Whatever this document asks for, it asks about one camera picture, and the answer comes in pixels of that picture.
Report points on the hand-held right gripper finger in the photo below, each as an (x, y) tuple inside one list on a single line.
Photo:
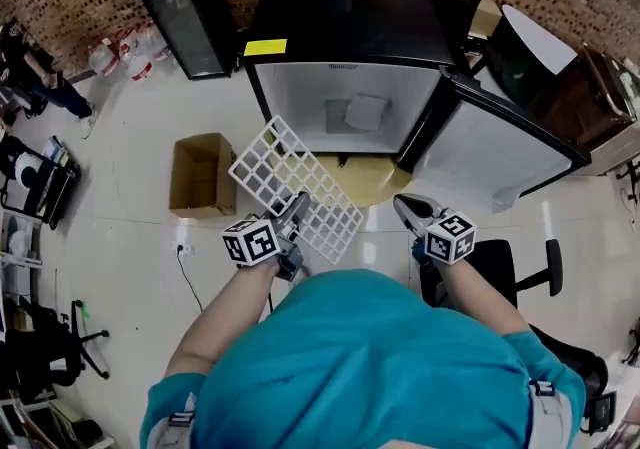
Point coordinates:
[(429, 207), (406, 216)]

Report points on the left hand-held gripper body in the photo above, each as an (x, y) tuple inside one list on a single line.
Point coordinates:
[(252, 244)]

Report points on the black office chair with armrests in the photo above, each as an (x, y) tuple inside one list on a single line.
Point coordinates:
[(495, 262)]

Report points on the round white table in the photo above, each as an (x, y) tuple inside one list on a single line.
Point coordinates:
[(537, 44)]

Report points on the person's teal shirt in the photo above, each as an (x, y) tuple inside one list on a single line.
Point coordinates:
[(365, 362)]

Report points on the white paper sheet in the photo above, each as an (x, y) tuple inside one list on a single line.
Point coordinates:
[(367, 112)]

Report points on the open cardboard box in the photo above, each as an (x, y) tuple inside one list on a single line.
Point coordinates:
[(202, 177)]

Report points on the white storage rack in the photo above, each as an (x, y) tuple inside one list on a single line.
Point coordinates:
[(17, 247)]

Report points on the person's right forearm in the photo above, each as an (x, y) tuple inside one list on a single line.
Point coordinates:
[(480, 294)]

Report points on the yellow sticker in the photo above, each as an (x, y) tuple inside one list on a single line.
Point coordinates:
[(265, 47)]

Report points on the black glass door cooler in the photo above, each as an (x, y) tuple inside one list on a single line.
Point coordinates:
[(187, 17)]

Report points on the small black device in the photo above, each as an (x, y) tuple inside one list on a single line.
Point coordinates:
[(600, 409)]

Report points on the black swivel chair star base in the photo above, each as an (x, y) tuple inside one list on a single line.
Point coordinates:
[(45, 352)]

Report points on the brown wooden cabinet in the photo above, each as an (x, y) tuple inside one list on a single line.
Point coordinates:
[(585, 107)]

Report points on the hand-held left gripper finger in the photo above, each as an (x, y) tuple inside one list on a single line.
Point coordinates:
[(297, 212)]

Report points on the black fridge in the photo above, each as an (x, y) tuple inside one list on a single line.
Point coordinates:
[(350, 22)]

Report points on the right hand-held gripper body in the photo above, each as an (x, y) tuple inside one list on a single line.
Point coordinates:
[(450, 237)]

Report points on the black equipment cart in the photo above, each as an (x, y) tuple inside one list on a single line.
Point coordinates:
[(35, 182)]

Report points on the clear water bottle red label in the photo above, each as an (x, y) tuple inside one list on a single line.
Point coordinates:
[(129, 41), (139, 68), (157, 42), (102, 59)]

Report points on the round yellow floor mat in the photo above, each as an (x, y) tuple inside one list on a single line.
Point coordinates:
[(367, 182)]

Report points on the person's left forearm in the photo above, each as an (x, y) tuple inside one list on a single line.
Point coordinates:
[(220, 322)]

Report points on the white grid shelf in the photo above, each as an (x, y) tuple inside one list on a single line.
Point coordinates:
[(280, 172)]

